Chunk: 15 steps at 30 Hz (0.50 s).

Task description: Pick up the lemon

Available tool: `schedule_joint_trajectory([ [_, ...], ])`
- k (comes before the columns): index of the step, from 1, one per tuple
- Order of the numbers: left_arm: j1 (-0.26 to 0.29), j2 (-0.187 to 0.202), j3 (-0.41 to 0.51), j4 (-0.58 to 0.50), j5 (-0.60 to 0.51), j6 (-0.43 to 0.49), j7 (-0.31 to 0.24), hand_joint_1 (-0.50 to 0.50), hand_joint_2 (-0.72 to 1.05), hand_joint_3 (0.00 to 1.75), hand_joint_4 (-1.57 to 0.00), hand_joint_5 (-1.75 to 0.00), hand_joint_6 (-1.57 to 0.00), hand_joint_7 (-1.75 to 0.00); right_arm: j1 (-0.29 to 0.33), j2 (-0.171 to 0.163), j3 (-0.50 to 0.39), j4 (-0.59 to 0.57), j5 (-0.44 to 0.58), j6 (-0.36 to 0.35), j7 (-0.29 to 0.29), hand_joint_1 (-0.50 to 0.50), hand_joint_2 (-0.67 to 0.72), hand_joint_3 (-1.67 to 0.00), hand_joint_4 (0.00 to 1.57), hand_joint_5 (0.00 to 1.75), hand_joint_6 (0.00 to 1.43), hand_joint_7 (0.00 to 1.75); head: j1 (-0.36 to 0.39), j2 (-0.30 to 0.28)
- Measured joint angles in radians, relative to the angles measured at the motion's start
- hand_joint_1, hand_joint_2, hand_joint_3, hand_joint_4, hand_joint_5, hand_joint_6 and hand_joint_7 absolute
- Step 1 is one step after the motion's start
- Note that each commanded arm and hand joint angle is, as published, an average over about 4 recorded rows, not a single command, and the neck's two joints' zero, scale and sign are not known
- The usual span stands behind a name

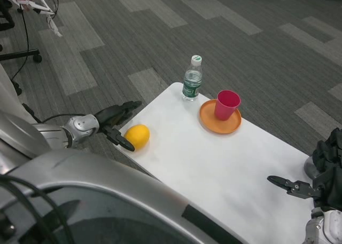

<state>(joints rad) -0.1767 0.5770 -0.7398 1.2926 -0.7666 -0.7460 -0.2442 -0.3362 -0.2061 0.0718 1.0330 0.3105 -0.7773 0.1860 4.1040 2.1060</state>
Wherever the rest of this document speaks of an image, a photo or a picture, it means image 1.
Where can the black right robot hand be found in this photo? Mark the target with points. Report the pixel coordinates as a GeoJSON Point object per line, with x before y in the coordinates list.
{"type": "Point", "coordinates": [330, 180]}

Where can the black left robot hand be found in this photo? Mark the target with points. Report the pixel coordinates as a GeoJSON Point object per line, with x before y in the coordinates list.
{"type": "Point", "coordinates": [112, 116]}

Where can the yellow lemon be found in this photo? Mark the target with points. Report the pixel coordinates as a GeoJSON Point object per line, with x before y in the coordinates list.
{"type": "Point", "coordinates": [139, 134]}

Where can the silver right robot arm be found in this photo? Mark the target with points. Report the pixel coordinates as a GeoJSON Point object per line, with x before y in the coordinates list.
{"type": "Point", "coordinates": [328, 228]}

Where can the black jar with clear base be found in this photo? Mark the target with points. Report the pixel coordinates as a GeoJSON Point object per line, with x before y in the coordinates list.
{"type": "Point", "coordinates": [310, 168]}

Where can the silver robot chest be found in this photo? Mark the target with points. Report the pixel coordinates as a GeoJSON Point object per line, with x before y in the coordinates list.
{"type": "Point", "coordinates": [120, 190]}

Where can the clear plastic water bottle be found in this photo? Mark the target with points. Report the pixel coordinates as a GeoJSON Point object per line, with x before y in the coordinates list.
{"type": "Point", "coordinates": [192, 86]}

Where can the orange plastic plate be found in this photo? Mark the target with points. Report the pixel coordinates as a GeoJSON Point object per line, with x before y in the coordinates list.
{"type": "Point", "coordinates": [213, 125]}

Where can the beige fabric panel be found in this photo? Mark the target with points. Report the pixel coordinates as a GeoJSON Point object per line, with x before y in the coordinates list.
{"type": "Point", "coordinates": [10, 94]}

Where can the black office chair base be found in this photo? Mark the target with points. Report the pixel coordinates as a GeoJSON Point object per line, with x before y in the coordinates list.
{"type": "Point", "coordinates": [18, 54]}

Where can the pink plastic cup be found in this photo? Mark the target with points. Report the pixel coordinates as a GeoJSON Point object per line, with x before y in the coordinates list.
{"type": "Point", "coordinates": [225, 108]}

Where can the white frame stand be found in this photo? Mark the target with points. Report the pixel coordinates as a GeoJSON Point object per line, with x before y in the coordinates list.
{"type": "Point", "coordinates": [44, 7]}

